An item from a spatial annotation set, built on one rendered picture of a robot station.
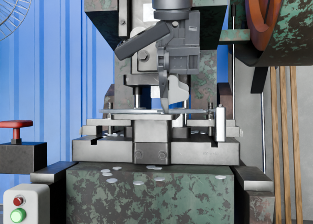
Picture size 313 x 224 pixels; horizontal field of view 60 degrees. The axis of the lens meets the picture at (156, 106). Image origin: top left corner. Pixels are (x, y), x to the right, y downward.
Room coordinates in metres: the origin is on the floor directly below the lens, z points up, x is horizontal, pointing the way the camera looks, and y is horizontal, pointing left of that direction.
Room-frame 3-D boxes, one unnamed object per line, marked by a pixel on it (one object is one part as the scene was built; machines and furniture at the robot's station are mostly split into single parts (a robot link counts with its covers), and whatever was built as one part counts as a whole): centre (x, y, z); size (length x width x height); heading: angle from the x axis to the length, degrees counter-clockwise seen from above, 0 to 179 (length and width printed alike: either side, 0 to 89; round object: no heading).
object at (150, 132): (0.69, 0.01, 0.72); 0.25 x 0.14 x 0.14; 173
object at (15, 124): (0.67, 0.35, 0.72); 0.07 x 0.06 x 0.08; 173
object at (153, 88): (0.85, -0.01, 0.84); 0.05 x 0.03 x 0.04; 83
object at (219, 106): (0.71, -0.17, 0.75); 0.03 x 0.03 x 0.10; 83
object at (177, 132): (0.87, -0.01, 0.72); 0.20 x 0.16 x 0.03; 83
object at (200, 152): (0.86, -0.01, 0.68); 0.45 x 0.30 x 0.06; 83
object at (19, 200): (0.54, 0.27, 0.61); 0.02 x 0.01 x 0.02; 83
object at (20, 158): (0.67, 0.33, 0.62); 0.10 x 0.06 x 0.20; 83
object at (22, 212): (0.54, 0.27, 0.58); 0.03 x 0.01 x 0.03; 83
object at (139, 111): (0.73, 0.01, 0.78); 0.29 x 0.29 x 0.01
